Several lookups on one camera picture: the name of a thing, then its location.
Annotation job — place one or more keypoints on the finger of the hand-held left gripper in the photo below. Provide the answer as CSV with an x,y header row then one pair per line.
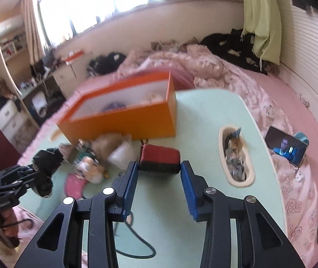
x,y
19,190
16,174

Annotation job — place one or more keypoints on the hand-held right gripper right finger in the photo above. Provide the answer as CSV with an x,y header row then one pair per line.
x,y
188,189

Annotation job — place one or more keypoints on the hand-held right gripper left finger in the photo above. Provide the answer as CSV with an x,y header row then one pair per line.
x,y
129,189

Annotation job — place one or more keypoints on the red carved mahjong block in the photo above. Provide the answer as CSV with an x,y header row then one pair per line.
x,y
159,156

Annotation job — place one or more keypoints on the grey-brown furry plush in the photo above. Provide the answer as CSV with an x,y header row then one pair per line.
x,y
105,143

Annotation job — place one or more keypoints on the orange cardboard box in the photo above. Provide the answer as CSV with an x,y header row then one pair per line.
x,y
125,122

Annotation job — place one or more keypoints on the green cartoon desktop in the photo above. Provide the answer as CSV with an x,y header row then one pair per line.
x,y
203,111

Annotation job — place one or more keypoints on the person's left hand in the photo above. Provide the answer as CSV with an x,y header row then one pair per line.
x,y
10,223

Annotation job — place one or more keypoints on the white plastic drawer unit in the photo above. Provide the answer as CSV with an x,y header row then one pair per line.
x,y
10,122

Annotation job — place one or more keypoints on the pile of crumpled wrappers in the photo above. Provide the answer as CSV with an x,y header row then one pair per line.
x,y
235,156

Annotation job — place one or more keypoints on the white cylindrical object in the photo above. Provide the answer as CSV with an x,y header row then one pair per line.
x,y
39,104

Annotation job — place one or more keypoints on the smartphone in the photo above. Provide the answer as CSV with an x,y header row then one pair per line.
x,y
284,145

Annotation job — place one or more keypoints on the pink ribbed pillow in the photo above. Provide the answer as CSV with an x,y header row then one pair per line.
x,y
184,79

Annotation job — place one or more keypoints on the white drawer cabinet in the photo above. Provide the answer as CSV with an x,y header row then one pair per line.
x,y
69,74

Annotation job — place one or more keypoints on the cluttered side shelf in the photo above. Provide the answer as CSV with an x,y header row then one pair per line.
x,y
13,50

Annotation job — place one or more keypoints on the teal phone stand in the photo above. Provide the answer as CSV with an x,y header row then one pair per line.
x,y
304,138

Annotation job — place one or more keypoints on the small orange storage box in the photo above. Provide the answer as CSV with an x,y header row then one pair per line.
x,y
73,57

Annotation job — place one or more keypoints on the beige window curtain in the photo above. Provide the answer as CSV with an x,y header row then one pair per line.
x,y
34,28

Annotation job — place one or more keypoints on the large black clothes pile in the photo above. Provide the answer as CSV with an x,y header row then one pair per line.
x,y
231,47

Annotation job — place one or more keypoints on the lime green hanging garment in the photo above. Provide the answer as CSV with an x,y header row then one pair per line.
x,y
262,19

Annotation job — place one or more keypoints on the white louvred closet door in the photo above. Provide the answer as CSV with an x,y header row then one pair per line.
x,y
309,47

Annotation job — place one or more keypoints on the window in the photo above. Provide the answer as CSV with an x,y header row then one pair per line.
x,y
119,0

